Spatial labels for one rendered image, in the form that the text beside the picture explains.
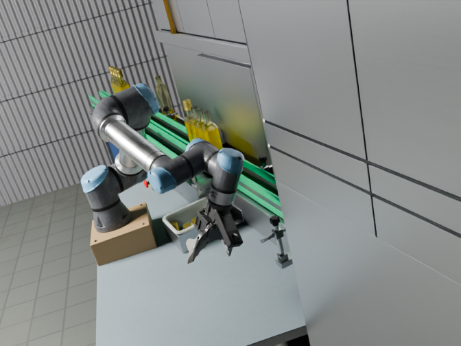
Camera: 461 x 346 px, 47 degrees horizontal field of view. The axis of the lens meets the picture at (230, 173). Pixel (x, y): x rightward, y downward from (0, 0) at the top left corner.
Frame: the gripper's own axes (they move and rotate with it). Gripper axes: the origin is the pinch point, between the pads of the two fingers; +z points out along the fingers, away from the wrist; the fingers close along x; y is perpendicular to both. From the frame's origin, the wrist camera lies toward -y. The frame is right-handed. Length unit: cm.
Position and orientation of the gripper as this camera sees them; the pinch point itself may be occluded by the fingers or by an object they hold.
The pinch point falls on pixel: (209, 261)
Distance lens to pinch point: 160.8
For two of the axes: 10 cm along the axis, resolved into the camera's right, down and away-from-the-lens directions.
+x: -8.2, 0.6, -5.8
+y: -5.3, -4.6, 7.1
